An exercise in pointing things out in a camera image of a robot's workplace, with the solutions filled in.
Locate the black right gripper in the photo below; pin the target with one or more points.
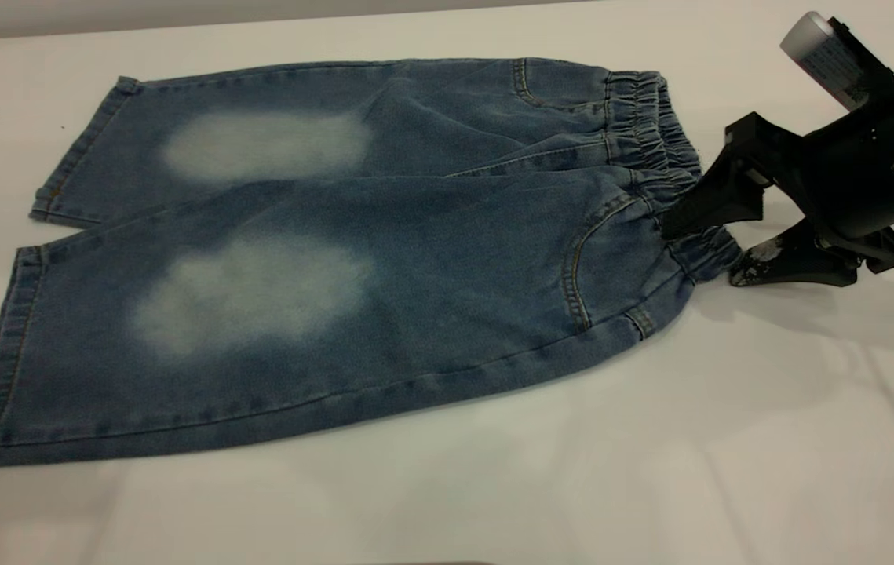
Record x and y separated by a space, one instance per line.
855 173

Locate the blue denim pants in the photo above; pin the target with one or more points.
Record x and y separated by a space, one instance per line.
431 251

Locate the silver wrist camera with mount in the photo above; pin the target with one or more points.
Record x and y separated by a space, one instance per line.
831 59

